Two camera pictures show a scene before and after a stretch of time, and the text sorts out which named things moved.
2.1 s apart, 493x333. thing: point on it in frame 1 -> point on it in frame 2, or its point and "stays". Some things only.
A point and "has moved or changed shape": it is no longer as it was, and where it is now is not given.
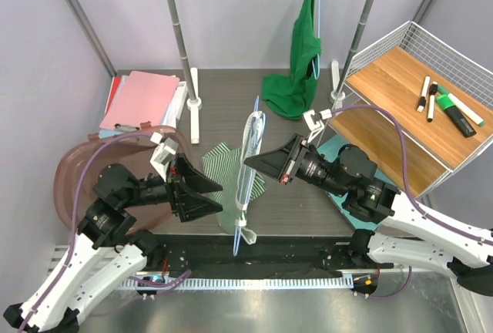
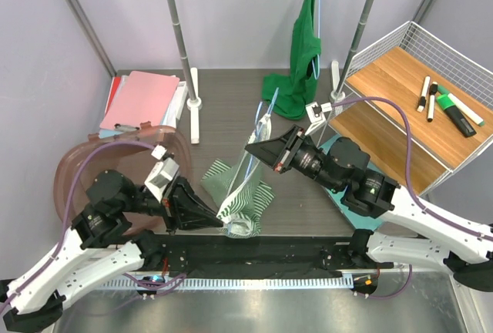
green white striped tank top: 241,184 has moved or changed shape
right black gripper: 276,163 -> 279,153
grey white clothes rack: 338,84 stays
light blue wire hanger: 253,139 -> 260,124
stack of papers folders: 142,99 stays
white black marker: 424,92 stays
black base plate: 267,253 stays
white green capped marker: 466,110 stays
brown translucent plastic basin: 75,176 stays
